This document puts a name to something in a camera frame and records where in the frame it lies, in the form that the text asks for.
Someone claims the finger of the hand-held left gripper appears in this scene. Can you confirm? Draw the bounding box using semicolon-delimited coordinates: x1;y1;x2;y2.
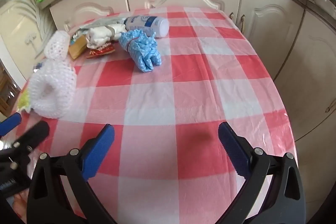
0;113;22;136
0;121;50;163

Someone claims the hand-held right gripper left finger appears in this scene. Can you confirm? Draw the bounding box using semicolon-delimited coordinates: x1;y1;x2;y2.
26;123;118;224

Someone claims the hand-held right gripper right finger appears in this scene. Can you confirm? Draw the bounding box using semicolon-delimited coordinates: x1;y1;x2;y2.
218;122;307;224

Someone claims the yellow green scrubbing sponge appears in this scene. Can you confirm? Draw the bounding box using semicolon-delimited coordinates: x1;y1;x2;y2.
18;88;32;112

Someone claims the large white foam fruit net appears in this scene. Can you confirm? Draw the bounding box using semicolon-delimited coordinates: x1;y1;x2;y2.
28;58;77;119

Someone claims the red snack wrapper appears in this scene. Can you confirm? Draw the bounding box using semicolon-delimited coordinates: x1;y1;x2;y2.
86;42;116;59

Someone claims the grey foil pouch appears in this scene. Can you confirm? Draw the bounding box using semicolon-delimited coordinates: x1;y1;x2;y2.
79;16;132;30

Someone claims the red white checked plastic tablecloth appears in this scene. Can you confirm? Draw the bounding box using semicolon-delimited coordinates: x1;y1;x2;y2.
16;6;298;224

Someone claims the small white foam fruit net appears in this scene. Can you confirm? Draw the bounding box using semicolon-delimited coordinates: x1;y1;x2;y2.
44;30;71;60

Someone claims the yellow folded cloth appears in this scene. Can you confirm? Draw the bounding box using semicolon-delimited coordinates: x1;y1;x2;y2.
68;35;88;61

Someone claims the blue dotted cloth bundle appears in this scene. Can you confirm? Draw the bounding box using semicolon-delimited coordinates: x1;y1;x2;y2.
119;29;162;73

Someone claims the white cloth bundle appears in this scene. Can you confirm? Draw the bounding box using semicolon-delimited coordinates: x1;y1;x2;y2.
86;24;127;49

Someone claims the white kitchen cabinet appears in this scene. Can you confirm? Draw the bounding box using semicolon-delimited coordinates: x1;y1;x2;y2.
0;0;336;188

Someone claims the white bottle with blue label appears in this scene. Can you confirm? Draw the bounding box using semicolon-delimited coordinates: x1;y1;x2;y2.
124;16;170;38

